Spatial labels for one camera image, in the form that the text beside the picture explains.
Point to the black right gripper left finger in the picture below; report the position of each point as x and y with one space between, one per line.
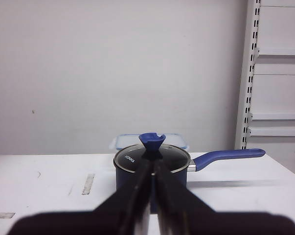
126 212

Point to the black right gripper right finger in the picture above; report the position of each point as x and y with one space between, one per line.
180 212

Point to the glass pot lid blue knob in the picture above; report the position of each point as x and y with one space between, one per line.
130 157

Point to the clear plastic container blue rim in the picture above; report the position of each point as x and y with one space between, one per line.
124 140

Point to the white slotted shelving rack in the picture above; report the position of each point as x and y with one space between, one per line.
266 108

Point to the blue saucepan with handle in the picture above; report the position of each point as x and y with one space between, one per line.
198 163

